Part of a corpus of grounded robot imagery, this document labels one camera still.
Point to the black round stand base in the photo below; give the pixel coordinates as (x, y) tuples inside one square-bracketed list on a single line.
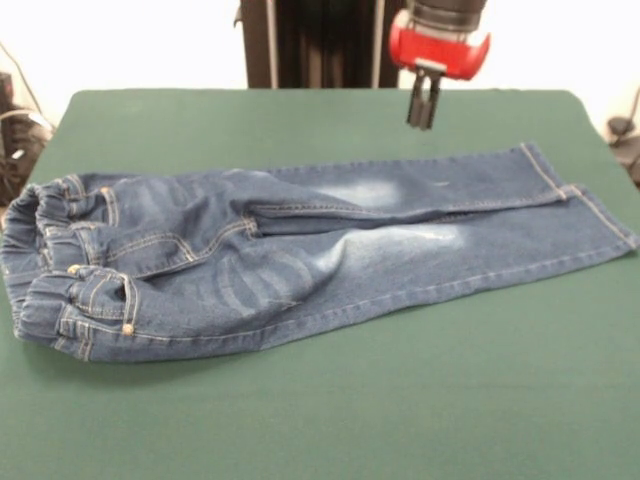
[(620, 125)]

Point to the dark green table cloth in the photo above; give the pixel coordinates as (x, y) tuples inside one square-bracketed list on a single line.
[(300, 410)]

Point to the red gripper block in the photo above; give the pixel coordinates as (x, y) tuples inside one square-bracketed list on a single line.
[(440, 52)]

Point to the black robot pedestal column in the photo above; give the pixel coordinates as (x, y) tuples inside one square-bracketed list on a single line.
[(325, 40)]

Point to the blue denim jeans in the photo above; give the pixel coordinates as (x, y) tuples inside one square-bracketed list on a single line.
[(300, 260)]

